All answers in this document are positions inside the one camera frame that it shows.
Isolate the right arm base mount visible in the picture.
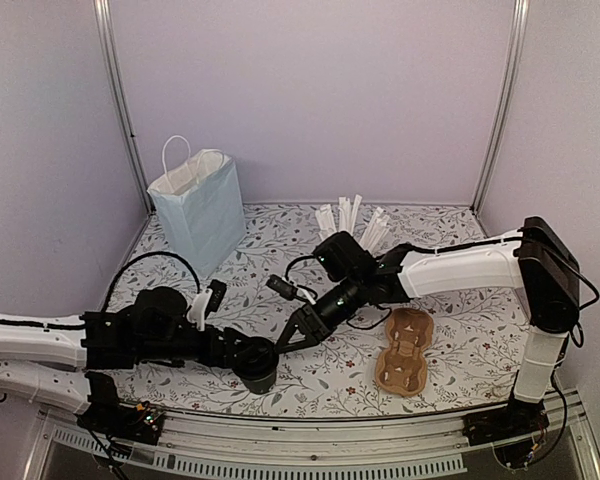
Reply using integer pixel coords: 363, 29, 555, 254
462, 406, 549, 470

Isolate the floral patterned table mat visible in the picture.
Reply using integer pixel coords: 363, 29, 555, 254
112, 204, 528, 418

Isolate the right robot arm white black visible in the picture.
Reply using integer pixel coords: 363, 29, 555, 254
275, 216, 590, 436

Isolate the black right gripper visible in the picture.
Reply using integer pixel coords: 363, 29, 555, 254
274, 273, 366, 353

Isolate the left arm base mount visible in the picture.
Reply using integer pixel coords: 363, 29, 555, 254
77, 401, 165, 446

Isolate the black paper coffee cup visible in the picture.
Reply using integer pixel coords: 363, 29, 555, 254
235, 362, 277, 395

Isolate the aluminium frame post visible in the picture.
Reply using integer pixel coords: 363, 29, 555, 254
93, 0, 153, 214
471, 0, 530, 216

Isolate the left aluminium frame post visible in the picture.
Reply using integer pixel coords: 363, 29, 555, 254
93, 0, 153, 214

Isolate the right aluminium frame post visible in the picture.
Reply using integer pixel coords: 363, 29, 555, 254
471, 0, 530, 216

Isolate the bundle of white wrapped straws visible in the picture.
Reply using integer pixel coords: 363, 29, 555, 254
314, 194, 391, 253

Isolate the front aluminium rail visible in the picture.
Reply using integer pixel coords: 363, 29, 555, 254
25, 390, 600, 479

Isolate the light blue paper bag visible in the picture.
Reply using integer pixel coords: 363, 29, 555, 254
147, 135, 246, 278

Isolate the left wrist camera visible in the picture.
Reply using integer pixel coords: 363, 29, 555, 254
186, 279, 227, 331

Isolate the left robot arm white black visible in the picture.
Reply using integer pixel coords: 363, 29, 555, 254
0, 281, 279, 434

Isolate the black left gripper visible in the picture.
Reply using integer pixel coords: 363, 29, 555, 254
136, 325, 259, 370

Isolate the black braided cable loop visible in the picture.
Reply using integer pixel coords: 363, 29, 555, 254
102, 250, 204, 311

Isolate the brown cardboard cup carrier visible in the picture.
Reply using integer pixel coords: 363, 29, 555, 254
375, 308, 434, 397

